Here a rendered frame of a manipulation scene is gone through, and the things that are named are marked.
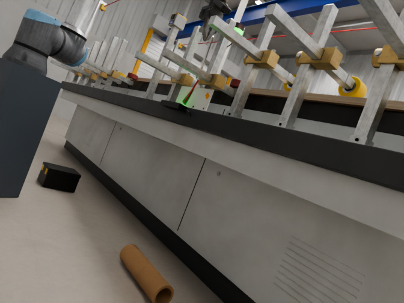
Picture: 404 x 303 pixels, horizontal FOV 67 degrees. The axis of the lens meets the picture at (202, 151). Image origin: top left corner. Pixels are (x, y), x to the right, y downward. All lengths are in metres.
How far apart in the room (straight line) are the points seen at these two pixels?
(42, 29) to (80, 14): 0.24
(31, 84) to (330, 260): 1.39
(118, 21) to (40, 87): 7.97
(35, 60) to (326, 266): 1.45
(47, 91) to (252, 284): 1.24
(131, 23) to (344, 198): 9.04
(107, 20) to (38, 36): 7.81
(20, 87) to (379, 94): 1.36
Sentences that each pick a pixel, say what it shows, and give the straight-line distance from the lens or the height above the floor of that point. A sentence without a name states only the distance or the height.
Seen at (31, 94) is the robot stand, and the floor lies 0.50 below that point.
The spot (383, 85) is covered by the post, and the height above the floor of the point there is 0.86.
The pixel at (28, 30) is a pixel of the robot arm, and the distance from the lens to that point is 1.66.
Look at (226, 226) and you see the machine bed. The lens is 1.36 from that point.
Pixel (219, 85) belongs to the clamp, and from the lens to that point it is 1.34.
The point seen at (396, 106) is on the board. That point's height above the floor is 0.88.
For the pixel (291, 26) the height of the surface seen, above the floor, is 0.94.
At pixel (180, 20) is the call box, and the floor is 1.19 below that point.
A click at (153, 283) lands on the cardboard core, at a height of 0.06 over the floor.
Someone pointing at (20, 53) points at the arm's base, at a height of 0.65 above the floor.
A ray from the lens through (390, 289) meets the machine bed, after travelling 1.03.
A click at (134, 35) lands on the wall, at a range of 9.62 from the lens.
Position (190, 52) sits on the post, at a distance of 1.64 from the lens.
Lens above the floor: 0.54
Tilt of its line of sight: level
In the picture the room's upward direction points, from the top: 21 degrees clockwise
